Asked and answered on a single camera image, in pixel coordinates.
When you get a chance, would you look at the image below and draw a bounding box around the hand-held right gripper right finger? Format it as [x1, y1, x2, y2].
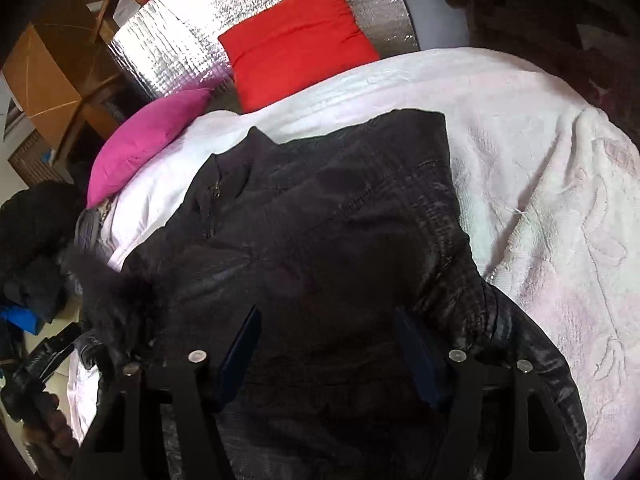
[394, 306, 588, 480]

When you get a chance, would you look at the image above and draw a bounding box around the pile of black clothes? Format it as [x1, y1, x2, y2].
[0, 182, 86, 323]

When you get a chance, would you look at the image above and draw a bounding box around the black plaid jacket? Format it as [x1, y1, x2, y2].
[65, 107, 588, 480]

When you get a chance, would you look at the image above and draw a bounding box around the dark patterned rug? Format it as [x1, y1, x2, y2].
[465, 0, 640, 126]

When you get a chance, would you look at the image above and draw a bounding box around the silver foil mat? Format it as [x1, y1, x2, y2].
[105, 0, 421, 113]

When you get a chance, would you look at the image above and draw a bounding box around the brown wooden table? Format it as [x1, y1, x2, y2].
[2, 0, 131, 161]

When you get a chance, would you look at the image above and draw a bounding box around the person's left hand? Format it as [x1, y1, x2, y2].
[20, 394, 82, 463]

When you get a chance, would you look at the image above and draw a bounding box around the brown wicker basket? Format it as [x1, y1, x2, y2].
[7, 132, 66, 188]

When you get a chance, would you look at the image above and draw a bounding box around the grey garment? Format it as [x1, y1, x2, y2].
[75, 200, 123, 266]

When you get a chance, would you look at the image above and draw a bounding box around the white fleece blanket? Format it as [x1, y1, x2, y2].
[67, 46, 640, 480]

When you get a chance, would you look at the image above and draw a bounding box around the blue garment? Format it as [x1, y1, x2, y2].
[0, 305, 43, 336]

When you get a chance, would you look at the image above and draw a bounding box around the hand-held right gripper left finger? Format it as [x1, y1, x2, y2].
[75, 305, 263, 480]

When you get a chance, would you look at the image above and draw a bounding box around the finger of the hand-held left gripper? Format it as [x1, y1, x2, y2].
[45, 322, 83, 356]

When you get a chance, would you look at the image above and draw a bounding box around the red pillow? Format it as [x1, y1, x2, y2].
[218, 0, 379, 113]

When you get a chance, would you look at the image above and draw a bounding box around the pink pillow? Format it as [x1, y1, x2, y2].
[86, 87, 216, 209]

